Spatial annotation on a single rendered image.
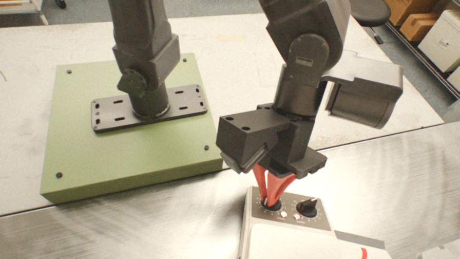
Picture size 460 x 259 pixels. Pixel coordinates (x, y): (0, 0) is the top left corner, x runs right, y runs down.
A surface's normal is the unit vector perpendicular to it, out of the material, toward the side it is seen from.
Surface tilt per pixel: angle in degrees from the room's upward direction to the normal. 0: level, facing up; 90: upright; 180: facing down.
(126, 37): 77
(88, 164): 0
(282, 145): 69
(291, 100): 63
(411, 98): 0
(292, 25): 90
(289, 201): 30
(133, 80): 90
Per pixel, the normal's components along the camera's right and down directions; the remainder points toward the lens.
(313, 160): 0.17, -0.89
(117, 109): 0.11, -0.56
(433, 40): -0.96, 0.18
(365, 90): -0.35, 0.75
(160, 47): 0.93, 0.34
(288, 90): -0.63, 0.23
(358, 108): -0.33, 0.44
